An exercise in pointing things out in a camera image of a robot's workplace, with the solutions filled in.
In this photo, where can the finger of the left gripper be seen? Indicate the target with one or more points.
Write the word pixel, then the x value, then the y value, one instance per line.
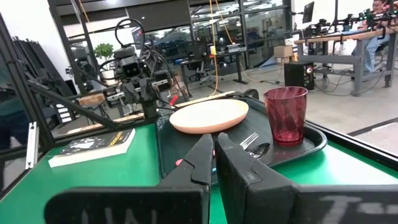
pixel 147 90
pixel 132 93

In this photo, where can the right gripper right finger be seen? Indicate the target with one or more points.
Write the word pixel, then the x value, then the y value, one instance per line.
pixel 280 205

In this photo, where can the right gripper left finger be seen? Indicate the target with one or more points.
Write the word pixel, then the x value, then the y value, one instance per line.
pixel 155 205

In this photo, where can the peach round plate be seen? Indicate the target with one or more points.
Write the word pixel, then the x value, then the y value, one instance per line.
pixel 208 116

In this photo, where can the metal spoon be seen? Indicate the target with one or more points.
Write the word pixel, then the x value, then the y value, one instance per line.
pixel 259 150

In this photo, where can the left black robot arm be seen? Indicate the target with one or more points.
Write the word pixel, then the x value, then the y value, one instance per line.
pixel 150 109

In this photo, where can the background black robot arm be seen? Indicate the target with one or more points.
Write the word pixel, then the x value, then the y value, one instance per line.
pixel 370 15

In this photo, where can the black plastic tray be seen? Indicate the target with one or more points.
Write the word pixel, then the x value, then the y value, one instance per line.
pixel 242 127

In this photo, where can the red faceted plastic cup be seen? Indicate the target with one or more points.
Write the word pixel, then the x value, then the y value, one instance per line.
pixel 286 118

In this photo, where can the black office chair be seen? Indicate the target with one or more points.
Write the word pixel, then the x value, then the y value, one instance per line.
pixel 203 71

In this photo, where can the green leafy potted plant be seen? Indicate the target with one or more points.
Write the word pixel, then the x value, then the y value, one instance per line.
pixel 104 51

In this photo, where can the green table mat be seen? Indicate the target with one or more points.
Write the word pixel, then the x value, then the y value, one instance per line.
pixel 109 174

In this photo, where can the The Outsiders paperback book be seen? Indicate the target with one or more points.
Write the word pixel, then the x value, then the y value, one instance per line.
pixel 93 146

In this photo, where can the black standing desk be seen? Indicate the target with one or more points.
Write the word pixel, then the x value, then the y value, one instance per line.
pixel 239 68

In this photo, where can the black leaning panels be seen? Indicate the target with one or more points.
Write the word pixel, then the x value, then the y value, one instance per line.
pixel 40 65

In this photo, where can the cardboard box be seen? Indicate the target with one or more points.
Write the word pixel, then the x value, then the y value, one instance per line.
pixel 283 51

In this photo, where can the black computer tower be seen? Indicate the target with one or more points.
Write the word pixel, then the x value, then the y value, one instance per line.
pixel 298 76

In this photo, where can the black computer monitor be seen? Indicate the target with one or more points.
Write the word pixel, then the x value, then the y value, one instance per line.
pixel 308 12

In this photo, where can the wooden top workbench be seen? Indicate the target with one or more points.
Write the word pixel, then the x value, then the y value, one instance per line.
pixel 342 36

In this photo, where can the person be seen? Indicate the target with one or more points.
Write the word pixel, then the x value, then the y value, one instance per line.
pixel 373 49

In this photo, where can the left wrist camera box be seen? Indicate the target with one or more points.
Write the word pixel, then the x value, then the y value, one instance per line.
pixel 130 67

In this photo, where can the silver metal bracket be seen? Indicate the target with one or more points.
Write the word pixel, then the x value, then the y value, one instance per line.
pixel 32 146

